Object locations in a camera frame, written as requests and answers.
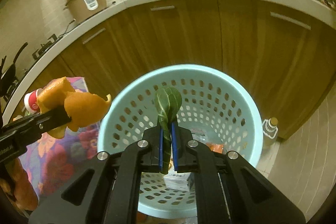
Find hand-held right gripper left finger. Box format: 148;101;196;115
28;126;164;224

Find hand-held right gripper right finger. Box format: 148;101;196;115
171;122;306;224

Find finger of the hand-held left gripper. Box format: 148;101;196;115
35;106;72;133

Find large orange peel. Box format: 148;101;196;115
37;76;113;139

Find blue milk carton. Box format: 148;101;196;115
163;172;196;191

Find orange panda snack packet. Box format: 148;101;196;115
206;143;225;153

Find green vegetable leaf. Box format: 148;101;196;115
154;86;182;174

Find light blue plastic basket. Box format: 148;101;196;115
98;64;264;219

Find person's left hand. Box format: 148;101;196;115
0;158;38;211

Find red and white paper cup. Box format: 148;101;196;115
24;89;44;113

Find black wok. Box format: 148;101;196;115
0;42;29;94

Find black gas stove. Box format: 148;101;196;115
31;34;66;60

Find clear bottle with yellow cap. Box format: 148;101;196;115
262;118;279;147

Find wooden base cabinets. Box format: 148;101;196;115
34;0;336;140

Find beige rice cooker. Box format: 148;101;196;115
63;0;108;23

